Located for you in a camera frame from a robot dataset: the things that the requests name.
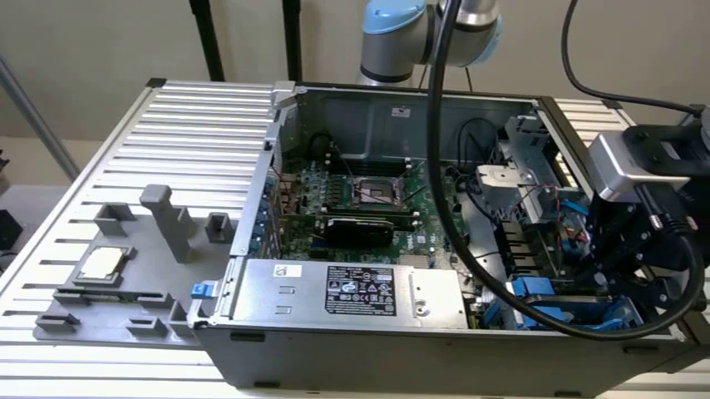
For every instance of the small black box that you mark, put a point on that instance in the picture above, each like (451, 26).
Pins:
(8, 228)

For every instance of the green motherboard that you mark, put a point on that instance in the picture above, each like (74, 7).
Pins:
(409, 245)

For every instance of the silver CPU chip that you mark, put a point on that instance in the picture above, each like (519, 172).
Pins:
(105, 262)

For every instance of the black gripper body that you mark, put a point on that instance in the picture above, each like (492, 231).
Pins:
(654, 141)

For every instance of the grey-blue plastic disk bay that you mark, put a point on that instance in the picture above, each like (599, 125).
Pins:
(623, 311)

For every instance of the open grey PC case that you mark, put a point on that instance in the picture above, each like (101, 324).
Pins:
(443, 361)

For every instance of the rear port block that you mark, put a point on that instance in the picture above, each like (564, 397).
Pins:
(288, 195)

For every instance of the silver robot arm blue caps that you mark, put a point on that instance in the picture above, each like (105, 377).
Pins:
(393, 45)

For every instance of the black stand pole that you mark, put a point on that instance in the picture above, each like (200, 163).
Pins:
(291, 37)
(208, 37)

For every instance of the silver power supply unit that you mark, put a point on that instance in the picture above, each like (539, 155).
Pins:
(309, 299)

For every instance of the hard disk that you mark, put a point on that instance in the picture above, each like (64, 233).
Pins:
(532, 289)

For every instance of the metal drive cage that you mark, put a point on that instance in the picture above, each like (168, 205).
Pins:
(532, 166)

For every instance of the grey metal frame leg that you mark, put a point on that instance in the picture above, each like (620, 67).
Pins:
(33, 112)

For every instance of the grey parts rack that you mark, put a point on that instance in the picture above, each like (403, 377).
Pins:
(139, 266)

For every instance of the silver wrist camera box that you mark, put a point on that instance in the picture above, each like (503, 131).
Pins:
(626, 166)

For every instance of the blue plastic caddy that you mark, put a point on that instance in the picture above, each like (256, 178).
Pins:
(499, 318)

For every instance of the silver chipset heatsink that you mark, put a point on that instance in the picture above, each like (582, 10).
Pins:
(413, 261)

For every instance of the CPU socket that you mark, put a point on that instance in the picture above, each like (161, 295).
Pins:
(379, 192)

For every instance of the blue case latch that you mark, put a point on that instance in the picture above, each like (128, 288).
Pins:
(201, 290)

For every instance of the green RAM stick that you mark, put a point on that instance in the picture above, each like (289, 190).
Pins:
(118, 296)

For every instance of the black graphics card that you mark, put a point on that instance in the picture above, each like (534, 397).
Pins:
(357, 232)

